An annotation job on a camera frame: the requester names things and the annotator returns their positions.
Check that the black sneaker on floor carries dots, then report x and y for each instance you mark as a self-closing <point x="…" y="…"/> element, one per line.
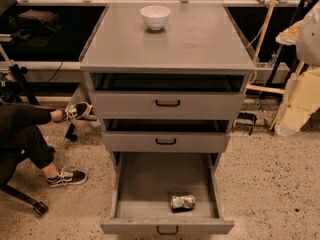
<point x="65" y="178"/>

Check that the grey middle drawer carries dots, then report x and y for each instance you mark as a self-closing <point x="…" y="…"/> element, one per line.
<point x="165" y="135"/>

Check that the white ceramic bowl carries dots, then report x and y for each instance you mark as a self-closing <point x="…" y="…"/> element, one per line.
<point x="155" y="17"/>

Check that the black sneaker raised foot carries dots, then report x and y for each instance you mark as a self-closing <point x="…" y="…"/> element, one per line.
<point x="76" y="111"/>

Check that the grey drawer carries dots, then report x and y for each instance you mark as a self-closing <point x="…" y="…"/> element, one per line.
<point x="165" y="135"/>
<point x="145" y="183"/>
<point x="166" y="96"/>

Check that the black office chair base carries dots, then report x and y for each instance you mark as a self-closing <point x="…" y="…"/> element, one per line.
<point x="39" y="207"/>

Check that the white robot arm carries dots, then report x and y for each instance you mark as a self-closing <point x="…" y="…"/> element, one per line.
<point x="305" y="35"/>

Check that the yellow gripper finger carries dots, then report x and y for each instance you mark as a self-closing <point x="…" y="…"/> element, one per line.
<point x="290" y="36"/>

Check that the dark bag on shelf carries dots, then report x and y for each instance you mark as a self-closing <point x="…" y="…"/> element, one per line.
<point x="38" y="21"/>

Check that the black tripod stand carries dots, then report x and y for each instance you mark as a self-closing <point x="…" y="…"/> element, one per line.
<point x="17" y="72"/>

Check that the grey top drawer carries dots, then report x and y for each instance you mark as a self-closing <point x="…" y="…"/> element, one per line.
<point x="166" y="96"/>

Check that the grey drawer cabinet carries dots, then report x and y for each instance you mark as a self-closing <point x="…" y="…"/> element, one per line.
<point x="198" y="39"/>

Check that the wooden easel frame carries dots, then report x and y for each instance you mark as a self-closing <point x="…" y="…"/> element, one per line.
<point x="260" y="36"/>

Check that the grey bottom drawer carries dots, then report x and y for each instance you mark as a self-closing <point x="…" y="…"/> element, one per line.
<point x="145" y="183"/>

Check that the seated person in black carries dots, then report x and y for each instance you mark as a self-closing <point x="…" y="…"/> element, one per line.
<point x="19" y="132"/>

